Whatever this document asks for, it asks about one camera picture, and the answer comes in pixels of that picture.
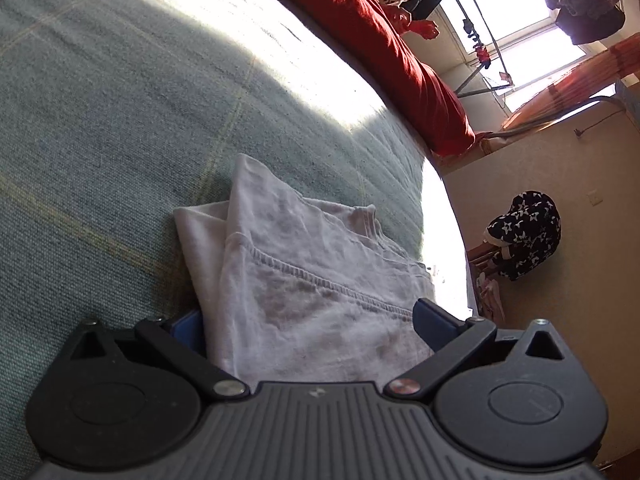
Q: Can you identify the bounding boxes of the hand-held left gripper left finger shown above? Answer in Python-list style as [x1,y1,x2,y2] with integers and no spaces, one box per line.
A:
[67,309,251,402]

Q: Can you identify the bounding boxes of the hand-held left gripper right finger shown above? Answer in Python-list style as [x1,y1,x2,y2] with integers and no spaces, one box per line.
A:
[384,298,569,401]

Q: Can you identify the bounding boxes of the white t-shirt with girl print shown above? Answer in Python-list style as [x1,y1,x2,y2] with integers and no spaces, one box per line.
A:
[173,153,441,386]

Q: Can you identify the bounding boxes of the pink folded clothes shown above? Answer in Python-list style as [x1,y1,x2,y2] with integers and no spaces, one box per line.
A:
[475,272,507,322]

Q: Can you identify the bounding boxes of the black star-print garment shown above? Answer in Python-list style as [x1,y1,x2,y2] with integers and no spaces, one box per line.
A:
[482,190,562,282]

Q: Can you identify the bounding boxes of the green plaid bed sheet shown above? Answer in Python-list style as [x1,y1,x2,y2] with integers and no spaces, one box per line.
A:
[0,0,473,480]

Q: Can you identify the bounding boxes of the red quilt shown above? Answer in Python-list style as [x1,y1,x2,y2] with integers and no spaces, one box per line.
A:
[240,0,477,157]

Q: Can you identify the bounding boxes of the metal drying rack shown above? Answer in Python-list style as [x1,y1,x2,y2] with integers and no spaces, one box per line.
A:
[440,0,516,98]

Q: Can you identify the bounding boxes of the pink curtain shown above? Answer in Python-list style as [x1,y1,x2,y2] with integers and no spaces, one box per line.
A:
[500,34,640,131]

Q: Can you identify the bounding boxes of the dark hanging garment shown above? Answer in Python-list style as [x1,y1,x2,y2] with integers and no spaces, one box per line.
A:
[537,0,627,46]

